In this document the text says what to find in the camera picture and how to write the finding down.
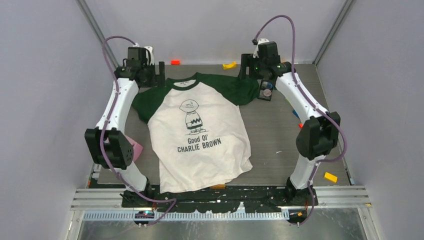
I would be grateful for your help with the blue brick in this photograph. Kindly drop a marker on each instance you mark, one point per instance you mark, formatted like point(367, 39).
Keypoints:
point(295, 113)

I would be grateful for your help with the black brooch box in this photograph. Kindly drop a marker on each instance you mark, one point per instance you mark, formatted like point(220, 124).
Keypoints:
point(264, 84)

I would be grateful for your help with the white and green t-shirt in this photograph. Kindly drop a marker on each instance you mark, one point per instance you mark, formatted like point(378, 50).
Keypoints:
point(196, 129)

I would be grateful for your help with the pink block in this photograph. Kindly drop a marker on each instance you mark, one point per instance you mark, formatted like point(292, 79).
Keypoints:
point(137, 148)

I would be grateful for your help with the yellow brick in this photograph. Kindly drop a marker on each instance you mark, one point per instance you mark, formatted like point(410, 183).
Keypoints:
point(330, 177)

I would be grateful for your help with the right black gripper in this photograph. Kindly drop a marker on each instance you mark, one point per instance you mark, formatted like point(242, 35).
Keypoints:
point(247, 60)

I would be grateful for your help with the yellow arch block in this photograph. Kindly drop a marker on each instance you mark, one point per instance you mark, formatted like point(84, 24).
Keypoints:
point(228, 66)

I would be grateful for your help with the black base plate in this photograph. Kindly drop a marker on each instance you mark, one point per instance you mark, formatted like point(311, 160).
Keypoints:
point(254, 198)

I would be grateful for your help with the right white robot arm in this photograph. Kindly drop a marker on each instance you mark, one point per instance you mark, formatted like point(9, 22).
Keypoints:
point(320, 129)

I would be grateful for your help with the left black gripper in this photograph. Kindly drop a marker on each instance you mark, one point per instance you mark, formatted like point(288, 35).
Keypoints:
point(156, 80)

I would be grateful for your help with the orange yellow block stack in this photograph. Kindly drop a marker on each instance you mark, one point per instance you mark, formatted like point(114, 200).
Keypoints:
point(218, 186)

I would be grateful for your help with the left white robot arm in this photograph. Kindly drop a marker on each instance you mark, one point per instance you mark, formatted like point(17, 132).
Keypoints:
point(107, 142)

